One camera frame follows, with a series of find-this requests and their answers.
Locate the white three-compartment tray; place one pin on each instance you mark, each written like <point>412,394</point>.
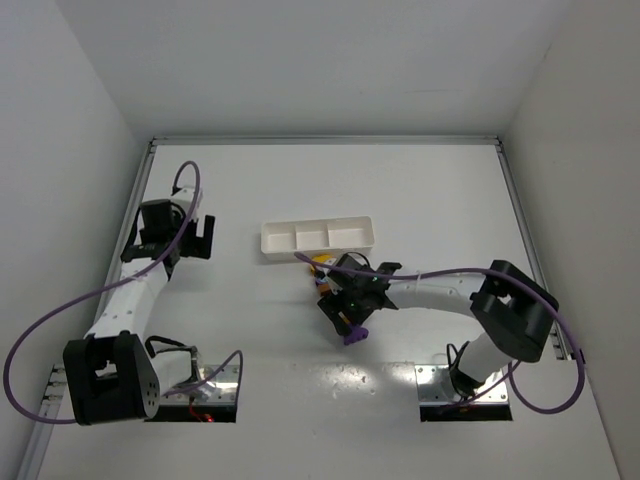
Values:
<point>280,241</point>

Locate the metal base plate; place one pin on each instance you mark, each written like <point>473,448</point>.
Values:
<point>434,389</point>
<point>221,390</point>

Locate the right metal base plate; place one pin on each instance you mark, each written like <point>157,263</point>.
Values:
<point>434,389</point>

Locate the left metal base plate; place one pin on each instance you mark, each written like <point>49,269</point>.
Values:
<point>221,390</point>

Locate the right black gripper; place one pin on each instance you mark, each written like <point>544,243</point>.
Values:
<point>335,310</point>

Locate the purple lego brick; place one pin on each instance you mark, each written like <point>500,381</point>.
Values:
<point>356,334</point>

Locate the yellow rounded lego near tray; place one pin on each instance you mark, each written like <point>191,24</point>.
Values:
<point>322,259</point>

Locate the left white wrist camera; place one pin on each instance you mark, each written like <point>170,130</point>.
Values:
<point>187,198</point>

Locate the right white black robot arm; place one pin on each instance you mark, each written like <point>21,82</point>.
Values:
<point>515,313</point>

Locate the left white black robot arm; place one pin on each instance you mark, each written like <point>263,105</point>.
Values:
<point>118,371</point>

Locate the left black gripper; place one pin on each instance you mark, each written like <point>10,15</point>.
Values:
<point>198,240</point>

